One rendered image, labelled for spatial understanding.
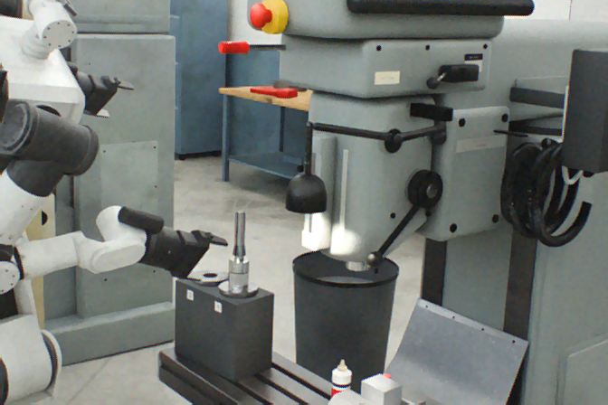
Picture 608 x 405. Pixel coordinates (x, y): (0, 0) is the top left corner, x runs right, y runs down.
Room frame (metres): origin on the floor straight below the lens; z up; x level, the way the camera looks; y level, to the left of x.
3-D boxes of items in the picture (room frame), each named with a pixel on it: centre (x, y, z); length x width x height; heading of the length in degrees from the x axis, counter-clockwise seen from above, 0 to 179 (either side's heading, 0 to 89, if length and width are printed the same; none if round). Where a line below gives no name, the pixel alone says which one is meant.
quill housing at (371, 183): (1.58, -0.11, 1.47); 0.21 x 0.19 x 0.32; 41
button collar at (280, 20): (1.43, 0.06, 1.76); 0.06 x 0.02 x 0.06; 41
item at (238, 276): (1.85, 0.14, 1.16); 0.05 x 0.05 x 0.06
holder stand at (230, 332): (1.89, 0.18, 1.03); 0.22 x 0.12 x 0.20; 47
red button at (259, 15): (1.42, 0.08, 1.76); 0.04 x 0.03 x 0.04; 41
